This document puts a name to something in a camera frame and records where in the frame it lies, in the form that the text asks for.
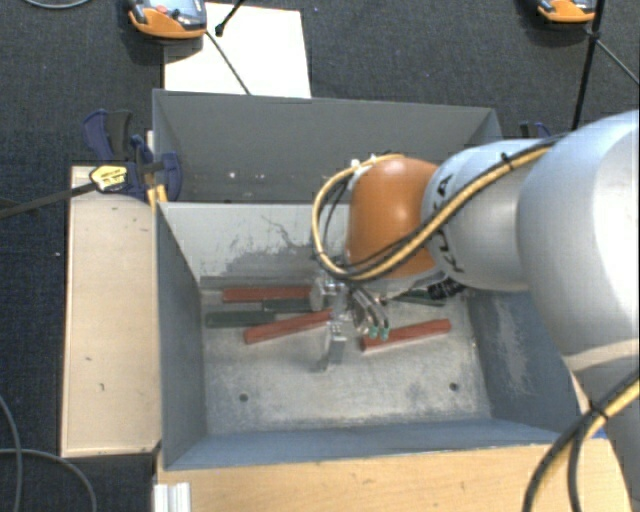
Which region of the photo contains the red-brown flat block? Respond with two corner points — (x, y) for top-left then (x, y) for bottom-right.
(221, 285), (314, 304)
(359, 318), (453, 353)
(242, 308), (334, 346)

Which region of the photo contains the grey metal bin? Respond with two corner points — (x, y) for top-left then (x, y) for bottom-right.
(151, 88), (586, 472)

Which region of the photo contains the pale wood board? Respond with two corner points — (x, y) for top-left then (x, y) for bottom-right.
(59, 164), (164, 459)

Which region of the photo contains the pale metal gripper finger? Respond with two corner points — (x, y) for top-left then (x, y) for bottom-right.
(327, 321), (349, 364)
(312, 337), (333, 374)

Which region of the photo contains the dark green flat block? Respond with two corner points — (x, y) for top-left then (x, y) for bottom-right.
(204, 310), (277, 330)
(261, 297), (314, 314)

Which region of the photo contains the black cylinder on white bracket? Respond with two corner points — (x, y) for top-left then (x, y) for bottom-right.
(425, 277), (466, 303)

